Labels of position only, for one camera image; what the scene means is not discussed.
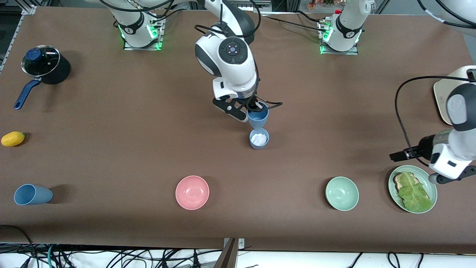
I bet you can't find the blue plastic cup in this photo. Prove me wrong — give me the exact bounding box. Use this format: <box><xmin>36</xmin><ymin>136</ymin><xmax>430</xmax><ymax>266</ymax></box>
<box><xmin>14</xmin><ymin>184</ymin><xmax>54</xmax><ymax>206</ymax></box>
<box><xmin>247</xmin><ymin>101</ymin><xmax>269</xmax><ymax>130</ymax></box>
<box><xmin>249</xmin><ymin>128</ymin><xmax>270</xmax><ymax>150</ymax></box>

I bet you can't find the toast slice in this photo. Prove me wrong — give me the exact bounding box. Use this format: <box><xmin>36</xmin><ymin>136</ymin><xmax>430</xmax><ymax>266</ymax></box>
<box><xmin>394</xmin><ymin>172</ymin><xmax>430</xmax><ymax>200</ymax></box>

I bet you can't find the pale green plate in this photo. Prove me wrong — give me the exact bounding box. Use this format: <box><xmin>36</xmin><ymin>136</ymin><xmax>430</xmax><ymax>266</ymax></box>
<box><xmin>388</xmin><ymin>165</ymin><xmax>438</xmax><ymax>214</ymax></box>

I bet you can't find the green lettuce leaf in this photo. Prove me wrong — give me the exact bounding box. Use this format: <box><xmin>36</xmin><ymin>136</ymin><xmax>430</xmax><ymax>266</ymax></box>
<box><xmin>398</xmin><ymin>171</ymin><xmax>434</xmax><ymax>213</ymax></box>

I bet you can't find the pale green bowl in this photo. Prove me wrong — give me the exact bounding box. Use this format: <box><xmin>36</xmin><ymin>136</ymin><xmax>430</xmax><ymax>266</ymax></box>
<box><xmin>325</xmin><ymin>176</ymin><xmax>360</xmax><ymax>211</ymax></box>

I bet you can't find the grey control box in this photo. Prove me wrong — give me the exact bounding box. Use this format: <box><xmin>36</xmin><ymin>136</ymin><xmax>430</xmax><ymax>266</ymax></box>
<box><xmin>238</xmin><ymin>0</ymin><xmax>273</xmax><ymax>12</ymax></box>

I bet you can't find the pink bowl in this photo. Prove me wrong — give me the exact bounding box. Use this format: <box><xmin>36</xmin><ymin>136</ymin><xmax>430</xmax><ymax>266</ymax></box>
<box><xmin>175</xmin><ymin>175</ymin><xmax>210</xmax><ymax>210</ymax></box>

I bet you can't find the glass lid with blue knob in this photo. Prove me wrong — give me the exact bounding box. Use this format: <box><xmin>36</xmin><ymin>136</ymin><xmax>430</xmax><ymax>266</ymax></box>
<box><xmin>21</xmin><ymin>45</ymin><xmax>61</xmax><ymax>77</ymax></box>

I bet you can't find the yellow lemon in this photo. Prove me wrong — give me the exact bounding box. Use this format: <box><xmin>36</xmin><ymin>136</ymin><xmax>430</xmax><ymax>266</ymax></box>
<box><xmin>1</xmin><ymin>131</ymin><xmax>26</xmax><ymax>147</ymax></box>

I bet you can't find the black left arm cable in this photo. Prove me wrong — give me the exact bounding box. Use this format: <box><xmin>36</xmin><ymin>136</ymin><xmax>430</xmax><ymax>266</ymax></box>
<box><xmin>395</xmin><ymin>76</ymin><xmax>476</xmax><ymax>166</ymax></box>

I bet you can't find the black left base cable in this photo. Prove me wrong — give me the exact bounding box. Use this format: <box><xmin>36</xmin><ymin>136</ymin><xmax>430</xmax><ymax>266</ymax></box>
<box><xmin>260</xmin><ymin>11</ymin><xmax>329</xmax><ymax>34</ymax></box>

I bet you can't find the black base cable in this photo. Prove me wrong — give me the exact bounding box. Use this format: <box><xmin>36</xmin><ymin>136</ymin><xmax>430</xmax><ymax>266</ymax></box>
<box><xmin>260</xmin><ymin>11</ymin><xmax>329</xmax><ymax>34</ymax></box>
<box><xmin>151</xmin><ymin>8</ymin><xmax>183</xmax><ymax>23</ymax></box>

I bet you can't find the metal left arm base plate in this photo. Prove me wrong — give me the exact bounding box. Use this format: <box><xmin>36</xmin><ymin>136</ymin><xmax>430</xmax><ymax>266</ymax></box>
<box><xmin>318</xmin><ymin>19</ymin><xmax>360</xmax><ymax>55</ymax></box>

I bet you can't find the black right base cable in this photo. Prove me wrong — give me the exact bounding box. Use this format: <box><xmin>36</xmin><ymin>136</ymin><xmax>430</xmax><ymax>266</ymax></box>
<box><xmin>151</xmin><ymin>8</ymin><xmax>183</xmax><ymax>23</ymax></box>

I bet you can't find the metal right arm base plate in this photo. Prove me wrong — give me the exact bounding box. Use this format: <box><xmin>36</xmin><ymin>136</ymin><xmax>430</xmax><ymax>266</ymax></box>
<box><xmin>123</xmin><ymin>16</ymin><xmax>164</xmax><ymax>51</ymax></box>

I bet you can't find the brown camera pole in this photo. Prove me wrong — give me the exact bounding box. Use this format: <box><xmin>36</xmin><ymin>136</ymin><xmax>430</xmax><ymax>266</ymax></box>
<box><xmin>214</xmin><ymin>238</ymin><xmax>238</xmax><ymax>268</ymax></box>

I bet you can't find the black pot with blue handle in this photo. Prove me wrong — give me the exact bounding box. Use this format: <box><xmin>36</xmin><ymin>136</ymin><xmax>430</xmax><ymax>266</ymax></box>
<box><xmin>14</xmin><ymin>45</ymin><xmax>71</xmax><ymax>110</ymax></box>

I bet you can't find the aluminium frame rail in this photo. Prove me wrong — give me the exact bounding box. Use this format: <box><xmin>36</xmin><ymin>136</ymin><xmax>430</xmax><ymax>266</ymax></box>
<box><xmin>0</xmin><ymin>5</ymin><xmax>36</xmax><ymax>72</ymax></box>

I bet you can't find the black floor cable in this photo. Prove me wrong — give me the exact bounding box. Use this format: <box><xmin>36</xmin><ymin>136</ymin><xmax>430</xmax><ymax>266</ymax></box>
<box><xmin>0</xmin><ymin>224</ymin><xmax>39</xmax><ymax>268</ymax></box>

